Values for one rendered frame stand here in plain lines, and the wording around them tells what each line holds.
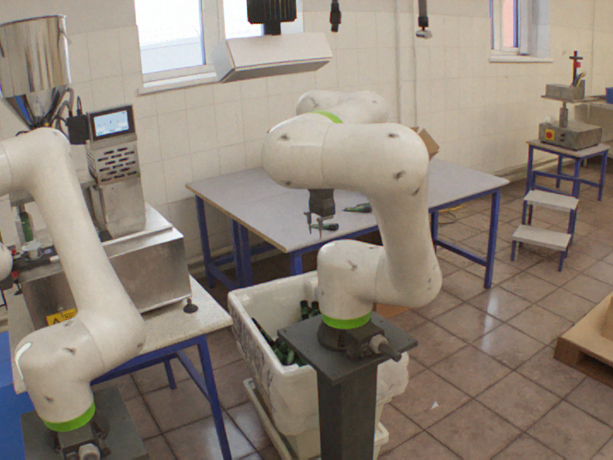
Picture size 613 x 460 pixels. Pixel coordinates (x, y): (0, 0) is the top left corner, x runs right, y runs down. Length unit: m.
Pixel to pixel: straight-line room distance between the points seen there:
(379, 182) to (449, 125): 4.08
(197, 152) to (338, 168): 2.69
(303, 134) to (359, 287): 0.44
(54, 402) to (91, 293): 0.23
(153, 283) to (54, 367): 0.85
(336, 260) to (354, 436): 0.55
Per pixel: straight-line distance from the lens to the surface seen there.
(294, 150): 0.83
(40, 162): 1.07
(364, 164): 0.79
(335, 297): 1.18
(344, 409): 1.36
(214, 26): 3.87
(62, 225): 1.05
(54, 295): 1.69
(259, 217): 2.58
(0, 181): 1.06
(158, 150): 3.36
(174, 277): 1.77
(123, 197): 1.85
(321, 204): 1.35
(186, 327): 1.73
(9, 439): 2.14
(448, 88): 4.80
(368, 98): 1.22
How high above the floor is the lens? 1.65
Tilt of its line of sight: 23 degrees down
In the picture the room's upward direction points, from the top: 3 degrees counter-clockwise
